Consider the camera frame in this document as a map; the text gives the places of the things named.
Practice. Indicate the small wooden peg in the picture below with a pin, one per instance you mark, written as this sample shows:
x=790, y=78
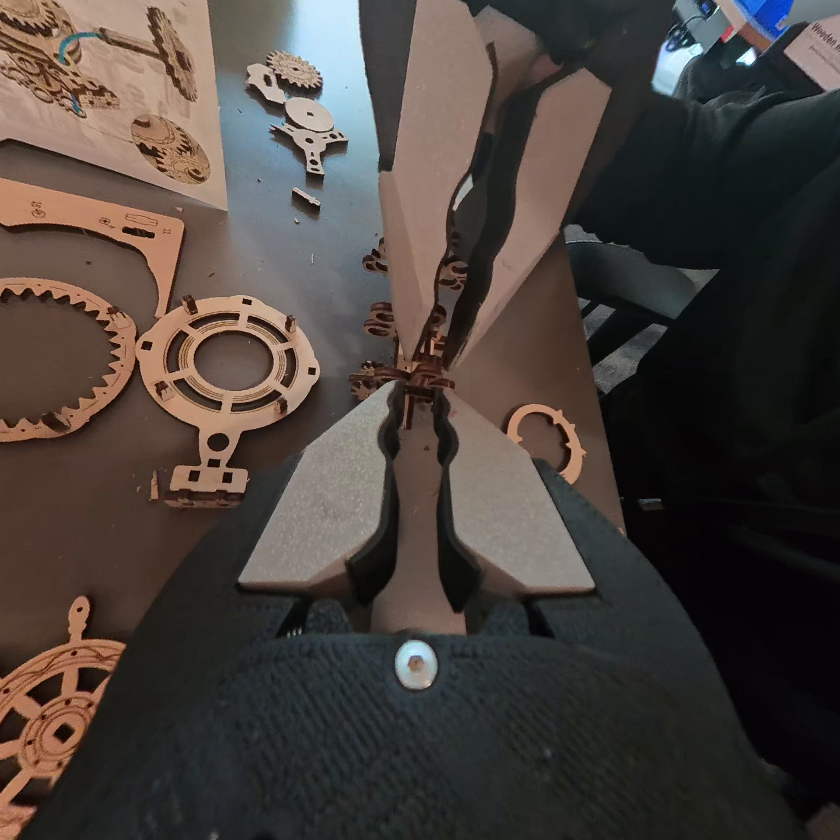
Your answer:
x=306, y=197

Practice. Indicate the paper instruction booklet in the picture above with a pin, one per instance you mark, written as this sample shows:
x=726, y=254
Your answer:
x=105, y=138

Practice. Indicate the person's right hand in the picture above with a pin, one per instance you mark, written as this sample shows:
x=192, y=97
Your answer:
x=546, y=65

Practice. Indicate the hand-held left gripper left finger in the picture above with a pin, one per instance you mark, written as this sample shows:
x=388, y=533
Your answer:
x=321, y=518

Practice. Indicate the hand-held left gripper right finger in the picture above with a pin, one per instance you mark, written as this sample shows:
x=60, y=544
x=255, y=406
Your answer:
x=512, y=525

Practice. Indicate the blue plastic bin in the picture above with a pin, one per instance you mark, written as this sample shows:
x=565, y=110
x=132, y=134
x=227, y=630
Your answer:
x=774, y=19

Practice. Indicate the grey office chair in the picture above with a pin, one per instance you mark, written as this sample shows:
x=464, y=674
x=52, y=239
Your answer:
x=630, y=275

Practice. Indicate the black framed tag placard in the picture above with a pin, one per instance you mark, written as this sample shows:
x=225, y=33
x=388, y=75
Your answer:
x=820, y=52

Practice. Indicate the small wood sliver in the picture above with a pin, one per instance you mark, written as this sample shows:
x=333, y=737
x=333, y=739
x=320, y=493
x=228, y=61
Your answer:
x=154, y=485

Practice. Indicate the small wooden gear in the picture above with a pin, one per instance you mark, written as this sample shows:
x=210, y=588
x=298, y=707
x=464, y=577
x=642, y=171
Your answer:
x=295, y=71

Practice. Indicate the wooden disc with arms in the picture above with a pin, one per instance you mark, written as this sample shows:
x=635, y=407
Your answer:
x=308, y=118

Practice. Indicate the person's right forearm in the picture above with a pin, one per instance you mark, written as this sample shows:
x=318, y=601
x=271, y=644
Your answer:
x=709, y=164

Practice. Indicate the wooden offcut sheet curved cutout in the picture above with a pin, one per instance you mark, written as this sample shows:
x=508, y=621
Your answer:
x=65, y=210

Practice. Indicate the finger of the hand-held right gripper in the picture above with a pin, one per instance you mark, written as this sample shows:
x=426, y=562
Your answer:
x=433, y=164
x=558, y=164

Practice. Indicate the wooden ship wheel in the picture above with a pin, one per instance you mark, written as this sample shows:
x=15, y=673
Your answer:
x=65, y=656

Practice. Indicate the round slotted wooden frame plate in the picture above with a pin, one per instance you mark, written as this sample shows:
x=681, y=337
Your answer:
x=216, y=443

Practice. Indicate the small lobed wooden plate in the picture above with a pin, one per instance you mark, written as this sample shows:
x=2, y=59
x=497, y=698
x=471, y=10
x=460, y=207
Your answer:
x=262, y=82

